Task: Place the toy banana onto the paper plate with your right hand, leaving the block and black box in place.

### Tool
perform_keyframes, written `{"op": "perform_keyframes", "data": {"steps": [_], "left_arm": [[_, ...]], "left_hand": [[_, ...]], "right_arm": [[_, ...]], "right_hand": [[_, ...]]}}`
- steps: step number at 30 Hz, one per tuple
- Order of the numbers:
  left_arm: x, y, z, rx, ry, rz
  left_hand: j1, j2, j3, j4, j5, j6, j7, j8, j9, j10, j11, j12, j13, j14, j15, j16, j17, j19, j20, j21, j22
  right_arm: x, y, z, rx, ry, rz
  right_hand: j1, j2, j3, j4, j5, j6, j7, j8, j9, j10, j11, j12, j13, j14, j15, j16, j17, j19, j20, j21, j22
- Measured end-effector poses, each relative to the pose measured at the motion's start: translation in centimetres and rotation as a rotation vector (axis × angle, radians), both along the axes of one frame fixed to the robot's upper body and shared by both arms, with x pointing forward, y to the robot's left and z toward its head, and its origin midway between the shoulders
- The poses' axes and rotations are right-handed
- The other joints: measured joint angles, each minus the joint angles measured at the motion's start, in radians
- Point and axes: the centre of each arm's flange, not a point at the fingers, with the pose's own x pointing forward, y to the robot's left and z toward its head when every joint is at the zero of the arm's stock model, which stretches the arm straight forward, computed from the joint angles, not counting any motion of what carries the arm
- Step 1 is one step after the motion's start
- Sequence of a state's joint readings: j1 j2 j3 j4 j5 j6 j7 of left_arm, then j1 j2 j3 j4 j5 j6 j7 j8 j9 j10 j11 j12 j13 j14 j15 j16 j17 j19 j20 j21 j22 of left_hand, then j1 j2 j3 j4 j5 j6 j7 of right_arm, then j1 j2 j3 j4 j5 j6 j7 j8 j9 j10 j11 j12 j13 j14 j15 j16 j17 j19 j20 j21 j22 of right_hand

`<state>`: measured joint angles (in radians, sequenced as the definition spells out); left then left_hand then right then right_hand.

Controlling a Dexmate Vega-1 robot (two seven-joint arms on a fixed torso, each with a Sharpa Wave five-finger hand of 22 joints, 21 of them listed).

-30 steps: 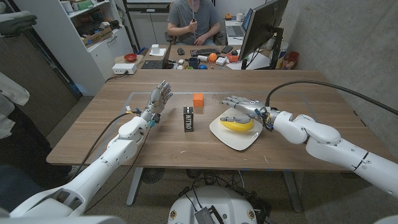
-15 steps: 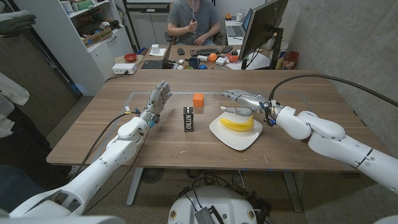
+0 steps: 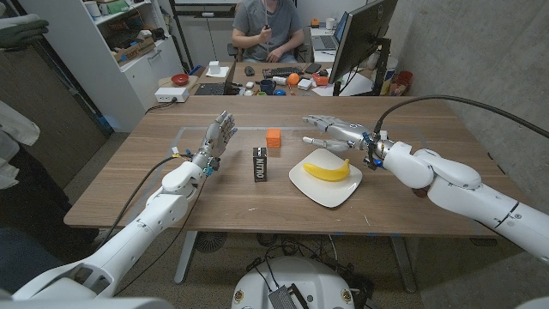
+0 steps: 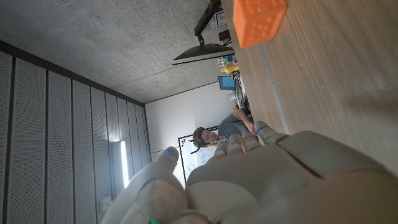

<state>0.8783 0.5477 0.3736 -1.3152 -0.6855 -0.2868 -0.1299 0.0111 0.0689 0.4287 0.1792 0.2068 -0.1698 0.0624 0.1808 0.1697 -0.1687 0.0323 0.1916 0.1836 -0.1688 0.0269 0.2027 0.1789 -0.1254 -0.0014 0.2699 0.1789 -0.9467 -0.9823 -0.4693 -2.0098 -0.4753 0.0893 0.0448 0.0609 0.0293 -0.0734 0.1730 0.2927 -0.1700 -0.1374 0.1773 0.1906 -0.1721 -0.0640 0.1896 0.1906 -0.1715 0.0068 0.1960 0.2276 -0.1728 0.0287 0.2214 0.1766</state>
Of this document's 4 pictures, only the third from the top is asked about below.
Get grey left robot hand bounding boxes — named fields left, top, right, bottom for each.
left=191, top=110, right=238, bottom=171

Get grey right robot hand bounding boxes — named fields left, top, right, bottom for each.
left=302, top=114, right=381, bottom=163

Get yellow toy banana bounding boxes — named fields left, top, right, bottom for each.
left=302, top=158, right=351, bottom=183

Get black nitro box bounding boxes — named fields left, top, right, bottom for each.
left=252, top=147, right=268, bottom=183

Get orange block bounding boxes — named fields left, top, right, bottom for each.
left=265, top=128, right=282, bottom=148

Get white power box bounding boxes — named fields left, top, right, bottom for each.
left=154, top=87, right=190, bottom=104

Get white paper plate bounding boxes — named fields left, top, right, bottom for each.
left=288, top=148, right=365, bottom=209

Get cardboard box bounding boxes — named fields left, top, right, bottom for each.
left=112, top=36, right=156, bottom=64

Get white paper sheets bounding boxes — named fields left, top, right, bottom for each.
left=311, top=70, right=374, bottom=97

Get black laptop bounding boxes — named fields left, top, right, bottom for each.
left=194, top=62, right=237, bottom=96

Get black monitor stand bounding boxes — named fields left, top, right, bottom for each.
left=371, top=37, right=392, bottom=96

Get red bag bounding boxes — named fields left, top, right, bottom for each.
left=389, top=70, right=414, bottom=96

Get black keyboard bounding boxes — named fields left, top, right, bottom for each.
left=262, top=66, right=304, bottom=79

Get silver laptop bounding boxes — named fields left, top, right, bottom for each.
left=311, top=11, right=349, bottom=52

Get black computer monitor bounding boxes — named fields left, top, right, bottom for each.
left=329, top=0, right=399, bottom=85

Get black floor fan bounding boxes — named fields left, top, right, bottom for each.
left=195, top=231, right=229, bottom=254

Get white shelf cabinet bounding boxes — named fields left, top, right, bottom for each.
left=19, top=0, right=185, bottom=133

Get seated person grey shirt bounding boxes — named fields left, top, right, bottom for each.
left=232, top=0, right=305, bottom=64

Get grey table leg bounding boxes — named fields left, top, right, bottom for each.
left=174, top=230, right=198, bottom=285
left=389, top=235, right=418, bottom=294

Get thin white stick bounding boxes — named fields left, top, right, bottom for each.
left=262, top=0, right=272, bottom=49

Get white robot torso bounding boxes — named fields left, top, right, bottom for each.
left=231, top=256, right=356, bottom=309

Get grey ribbed module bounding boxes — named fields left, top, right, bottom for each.
left=268, top=282, right=310, bottom=309

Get standing person white coat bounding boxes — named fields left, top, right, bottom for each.
left=0, top=12, right=102, bottom=297

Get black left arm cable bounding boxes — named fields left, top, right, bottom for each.
left=100, top=153, right=192, bottom=250

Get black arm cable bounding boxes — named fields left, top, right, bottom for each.
left=372, top=94, right=549, bottom=139
left=100, top=153, right=192, bottom=250

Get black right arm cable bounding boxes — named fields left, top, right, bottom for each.
left=372, top=94, right=549, bottom=139

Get black floor cable bundle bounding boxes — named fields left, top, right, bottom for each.
left=246, top=233, right=374, bottom=301

